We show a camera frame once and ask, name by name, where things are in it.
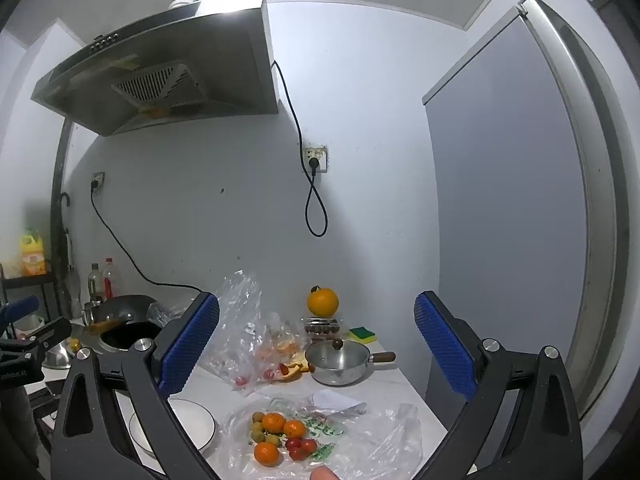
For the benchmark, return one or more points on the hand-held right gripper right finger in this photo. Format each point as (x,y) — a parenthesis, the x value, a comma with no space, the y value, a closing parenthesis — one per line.
(445,345)

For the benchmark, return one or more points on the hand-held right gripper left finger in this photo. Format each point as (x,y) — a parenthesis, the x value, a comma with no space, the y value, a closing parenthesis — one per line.
(192,340)

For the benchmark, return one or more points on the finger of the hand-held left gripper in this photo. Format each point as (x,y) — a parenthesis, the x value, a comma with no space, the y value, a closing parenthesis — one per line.
(47,334)
(20,309)

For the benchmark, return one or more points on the white plate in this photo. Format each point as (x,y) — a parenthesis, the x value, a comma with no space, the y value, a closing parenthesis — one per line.
(195,425)

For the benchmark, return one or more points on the longan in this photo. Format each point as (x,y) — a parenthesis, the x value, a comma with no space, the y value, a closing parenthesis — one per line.
(272,440)
(256,429)
(258,416)
(259,438)

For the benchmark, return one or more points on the tangerine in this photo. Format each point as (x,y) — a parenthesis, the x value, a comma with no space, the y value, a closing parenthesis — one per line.
(266,453)
(273,421)
(294,429)

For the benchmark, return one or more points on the green printed plastic bag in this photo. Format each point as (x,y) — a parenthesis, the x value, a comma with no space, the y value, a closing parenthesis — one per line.
(370,440)

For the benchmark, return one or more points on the person's right hand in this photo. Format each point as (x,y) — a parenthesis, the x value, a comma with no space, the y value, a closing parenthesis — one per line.
(323,474)

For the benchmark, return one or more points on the large steel lid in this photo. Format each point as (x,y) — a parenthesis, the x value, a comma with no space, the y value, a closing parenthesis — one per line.
(56,357)

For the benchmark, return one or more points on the black metal rack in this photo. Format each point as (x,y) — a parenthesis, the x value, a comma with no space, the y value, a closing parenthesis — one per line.
(30,282)

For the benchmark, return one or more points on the clear plastic bag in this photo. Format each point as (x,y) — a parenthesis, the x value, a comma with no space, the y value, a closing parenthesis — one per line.
(235,320)

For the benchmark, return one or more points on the steel cup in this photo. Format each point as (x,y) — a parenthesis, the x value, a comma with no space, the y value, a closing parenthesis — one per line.
(91,312)

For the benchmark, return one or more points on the clear glass bottle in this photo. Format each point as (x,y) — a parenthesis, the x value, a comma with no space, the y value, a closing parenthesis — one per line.
(73,292)

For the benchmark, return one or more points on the yellow detergent bottle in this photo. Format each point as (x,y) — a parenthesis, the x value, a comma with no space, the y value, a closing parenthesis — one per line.
(33,255)

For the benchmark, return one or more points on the dark wok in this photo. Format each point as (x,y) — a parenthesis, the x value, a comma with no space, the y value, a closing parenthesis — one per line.
(125,310)

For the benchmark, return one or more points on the black umbrella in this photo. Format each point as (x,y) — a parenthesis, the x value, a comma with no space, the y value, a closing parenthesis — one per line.
(65,240)

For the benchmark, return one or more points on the red cap bottle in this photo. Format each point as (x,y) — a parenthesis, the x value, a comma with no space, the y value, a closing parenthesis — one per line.
(110,280)

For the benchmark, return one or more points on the yellow green sponge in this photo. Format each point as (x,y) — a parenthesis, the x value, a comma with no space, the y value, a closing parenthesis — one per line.
(362,335)

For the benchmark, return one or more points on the orange peel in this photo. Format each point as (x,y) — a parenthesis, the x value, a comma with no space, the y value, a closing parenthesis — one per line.
(297,367)

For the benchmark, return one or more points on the pot lid with wooden knob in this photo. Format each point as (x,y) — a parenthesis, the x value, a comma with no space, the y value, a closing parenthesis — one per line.
(335,355)

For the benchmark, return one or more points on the small steel pot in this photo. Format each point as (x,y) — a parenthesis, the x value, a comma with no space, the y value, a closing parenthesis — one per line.
(335,377)

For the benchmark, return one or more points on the white paper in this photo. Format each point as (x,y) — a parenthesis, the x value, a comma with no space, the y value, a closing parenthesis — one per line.
(335,400)

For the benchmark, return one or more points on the large orange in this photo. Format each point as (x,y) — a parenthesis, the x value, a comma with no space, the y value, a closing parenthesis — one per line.
(323,302)

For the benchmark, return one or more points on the grey refrigerator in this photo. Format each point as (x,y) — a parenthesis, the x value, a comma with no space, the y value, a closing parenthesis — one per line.
(500,185)

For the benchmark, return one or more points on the steel range hood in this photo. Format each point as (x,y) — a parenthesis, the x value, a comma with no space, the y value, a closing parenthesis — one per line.
(200,45)

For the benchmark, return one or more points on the white wall socket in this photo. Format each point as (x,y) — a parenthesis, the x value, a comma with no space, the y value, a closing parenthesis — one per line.
(320,152)
(99,178)

